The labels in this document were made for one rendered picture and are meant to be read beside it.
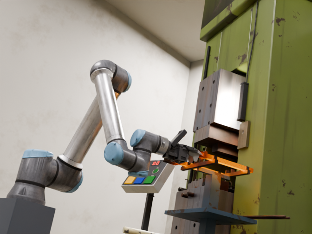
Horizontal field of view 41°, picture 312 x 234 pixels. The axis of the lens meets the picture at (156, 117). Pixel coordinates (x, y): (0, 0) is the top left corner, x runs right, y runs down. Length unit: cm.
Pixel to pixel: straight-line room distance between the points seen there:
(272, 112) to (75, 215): 326
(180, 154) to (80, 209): 341
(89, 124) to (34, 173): 37
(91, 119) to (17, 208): 58
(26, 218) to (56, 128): 311
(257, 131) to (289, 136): 19
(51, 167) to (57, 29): 339
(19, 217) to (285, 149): 152
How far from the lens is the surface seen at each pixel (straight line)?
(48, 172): 221
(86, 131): 226
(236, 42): 321
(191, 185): 285
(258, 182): 247
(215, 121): 281
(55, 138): 512
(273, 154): 255
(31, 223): 213
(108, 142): 186
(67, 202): 520
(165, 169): 316
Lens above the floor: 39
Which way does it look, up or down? 20 degrees up
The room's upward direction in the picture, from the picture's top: 10 degrees clockwise
